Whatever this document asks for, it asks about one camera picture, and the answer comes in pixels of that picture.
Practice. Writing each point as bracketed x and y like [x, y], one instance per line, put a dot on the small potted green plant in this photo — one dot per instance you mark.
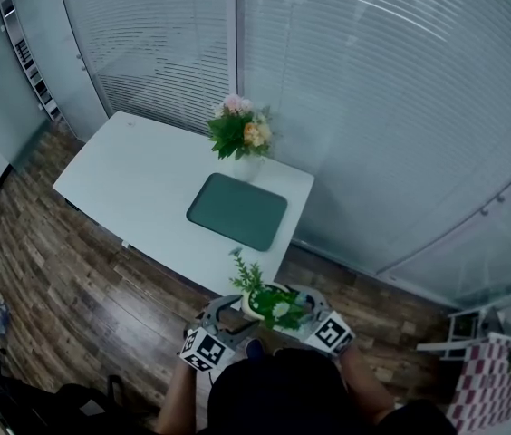
[273, 306]

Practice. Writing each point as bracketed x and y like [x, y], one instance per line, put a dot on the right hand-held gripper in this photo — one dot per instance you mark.
[331, 333]

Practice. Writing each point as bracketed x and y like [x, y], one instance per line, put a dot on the person's left forearm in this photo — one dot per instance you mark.
[176, 397]

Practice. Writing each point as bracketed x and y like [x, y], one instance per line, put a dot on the black office chair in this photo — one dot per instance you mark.
[56, 406]

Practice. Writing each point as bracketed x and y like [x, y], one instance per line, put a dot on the person's right forearm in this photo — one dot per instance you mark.
[366, 383]

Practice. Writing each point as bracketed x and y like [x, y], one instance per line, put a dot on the green tray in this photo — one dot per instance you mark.
[237, 211]

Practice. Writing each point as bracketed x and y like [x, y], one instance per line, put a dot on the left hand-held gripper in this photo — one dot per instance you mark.
[205, 349]

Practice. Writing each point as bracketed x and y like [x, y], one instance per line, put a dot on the storage shelf behind glass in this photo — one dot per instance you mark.
[29, 57]

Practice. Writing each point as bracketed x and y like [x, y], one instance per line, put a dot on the person's torso in dark shirt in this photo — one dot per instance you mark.
[282, 397]

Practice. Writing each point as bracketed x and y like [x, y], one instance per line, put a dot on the white vase with flowers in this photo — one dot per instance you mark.
[239, 134]

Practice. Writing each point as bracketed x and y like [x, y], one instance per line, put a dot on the white table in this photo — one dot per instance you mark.
[373, 107]

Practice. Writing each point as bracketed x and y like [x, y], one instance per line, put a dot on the white chair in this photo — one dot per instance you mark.
[459, 333]

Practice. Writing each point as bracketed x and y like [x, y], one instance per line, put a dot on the checkered red white box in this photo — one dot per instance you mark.
[491, 392]

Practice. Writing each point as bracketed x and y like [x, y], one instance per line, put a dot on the person's shoe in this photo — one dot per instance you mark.
[282, 350]
[254, 349]

